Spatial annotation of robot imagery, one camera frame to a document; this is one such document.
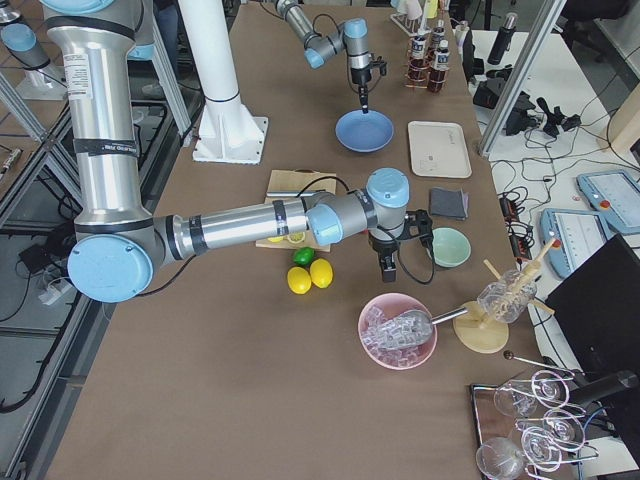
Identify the metal ice scoop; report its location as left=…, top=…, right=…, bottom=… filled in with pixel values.
left=380, top=307, right=468, bottom=350

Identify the wine glass near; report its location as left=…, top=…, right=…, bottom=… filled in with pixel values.
left=475, top=437, right=525, bottom=480

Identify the wooden cutting board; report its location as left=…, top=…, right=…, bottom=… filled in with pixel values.
left=255, top=170, right=337, bottom=252

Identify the knife on board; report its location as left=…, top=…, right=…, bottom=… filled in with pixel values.
left=266, top=189, right=326, bottom=198

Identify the sauce bottle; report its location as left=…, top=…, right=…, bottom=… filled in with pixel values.
left=430, top=19, right=445, bottom=49
left=428, top=40, right=450, bottom=93
left=407, top=30, right=429, bottom=85

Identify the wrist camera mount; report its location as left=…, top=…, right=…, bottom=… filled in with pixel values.
left=403, top=209, right=434, bottom=249
left=370, top=56, right=387, bottom=77

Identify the blue plate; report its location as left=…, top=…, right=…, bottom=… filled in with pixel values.
left=335, top=110, right=394, bottom=153

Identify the wine glass far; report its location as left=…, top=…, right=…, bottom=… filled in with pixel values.
left=493, top=380, right=538, bottom=418

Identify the aluminium frame post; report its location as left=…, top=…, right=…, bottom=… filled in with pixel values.
left=478, top=0, right=566, bottom=158

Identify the white cup rack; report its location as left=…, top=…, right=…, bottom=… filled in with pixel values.
left=390, top=0, right=440, bottom=36

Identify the sauce bottle front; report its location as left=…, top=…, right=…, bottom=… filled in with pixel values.
left=428, top=40, right=450, bottom=93

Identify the copper wire bottle rack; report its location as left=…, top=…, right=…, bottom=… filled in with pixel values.
left=405, top=32, right=450, bottom=93

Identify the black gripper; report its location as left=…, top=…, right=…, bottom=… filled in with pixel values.
left=368, top=228, right=400, bottom=282
left=349, top=54, right=372, bottom=114

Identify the green lime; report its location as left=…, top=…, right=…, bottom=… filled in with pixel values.
left=293, top=247, right=316, bottom=267

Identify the lemon slice half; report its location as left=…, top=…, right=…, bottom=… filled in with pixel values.
left=267, top=232, right=306, bottom=245

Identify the black monitor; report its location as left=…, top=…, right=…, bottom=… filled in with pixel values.
left=546, top=234, right=639, bottom=374

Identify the wooden cup tree stand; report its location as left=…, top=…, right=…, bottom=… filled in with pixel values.
left=453, top=240, right=561, bottom=354

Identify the wine glass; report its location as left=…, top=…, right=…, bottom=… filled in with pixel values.
left=493, top=380, right=538, bottom=418
left=475, top=437, right=525, bottom=480

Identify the yellow lemon left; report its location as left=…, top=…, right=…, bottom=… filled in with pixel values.
left=287, top=266, right=312, bottom=295

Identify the black mirror tray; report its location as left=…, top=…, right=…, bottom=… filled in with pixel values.
left=468, top=382, right=539, bottom=480

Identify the cream rectangular tray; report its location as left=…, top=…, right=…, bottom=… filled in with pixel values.
left=408, top=121, right=472, bottom=179

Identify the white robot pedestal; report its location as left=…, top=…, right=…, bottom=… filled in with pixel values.
left=179, top=0, right=268, bottom=165

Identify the pink cup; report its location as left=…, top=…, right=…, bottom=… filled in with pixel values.
left=402, top=0, right=423, bottom=21

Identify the black bottle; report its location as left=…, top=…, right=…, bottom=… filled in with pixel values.
left=487, top=12, right=518, bottom=65

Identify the mint green bowl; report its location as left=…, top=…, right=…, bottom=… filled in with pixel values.
left=433, top=227, right=471, bottom=268

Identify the sauce bottle back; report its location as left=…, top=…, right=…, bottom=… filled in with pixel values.
left=430, top=19, right=445, bottom=49

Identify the glass mug on stand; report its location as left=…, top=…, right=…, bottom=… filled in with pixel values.
left=477, top=270, right=537, bottom=324

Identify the dark grey folded cloth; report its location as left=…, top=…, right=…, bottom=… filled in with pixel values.
left=429, top=187, right=469, bottom=220

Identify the pink bowl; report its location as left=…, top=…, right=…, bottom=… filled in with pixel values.
left=357, top=293, right=438, bottom=370

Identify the black device stand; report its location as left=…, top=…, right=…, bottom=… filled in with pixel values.
left=473, top=69, right=538, bottom=136

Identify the sauce bottle middle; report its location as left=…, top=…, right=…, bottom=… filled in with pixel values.
left=407, top=30, right=429, bottom=85

